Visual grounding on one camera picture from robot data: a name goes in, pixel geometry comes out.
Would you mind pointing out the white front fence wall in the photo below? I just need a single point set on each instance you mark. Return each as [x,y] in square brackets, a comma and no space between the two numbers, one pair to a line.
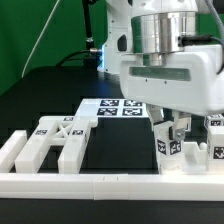
[113,187]

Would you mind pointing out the white bar part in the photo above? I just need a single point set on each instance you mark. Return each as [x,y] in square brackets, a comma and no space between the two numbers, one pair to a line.
[11,149]

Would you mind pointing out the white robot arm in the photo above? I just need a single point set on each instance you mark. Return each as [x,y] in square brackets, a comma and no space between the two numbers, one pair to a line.
[154,51]

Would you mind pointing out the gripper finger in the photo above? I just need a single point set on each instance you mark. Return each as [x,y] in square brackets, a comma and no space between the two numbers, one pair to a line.
[155,114]
[181,124]

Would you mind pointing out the white chair seat part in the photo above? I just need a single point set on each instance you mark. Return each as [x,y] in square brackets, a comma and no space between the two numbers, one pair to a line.
[190,161]

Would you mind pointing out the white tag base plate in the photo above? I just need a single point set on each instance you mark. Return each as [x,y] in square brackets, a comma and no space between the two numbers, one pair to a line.
[111,108]

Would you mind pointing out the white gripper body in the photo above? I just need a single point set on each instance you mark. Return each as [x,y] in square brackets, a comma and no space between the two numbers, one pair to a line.
[189,82]

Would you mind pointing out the white chair back part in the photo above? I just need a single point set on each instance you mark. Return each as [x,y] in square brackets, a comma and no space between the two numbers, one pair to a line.
[70,133]

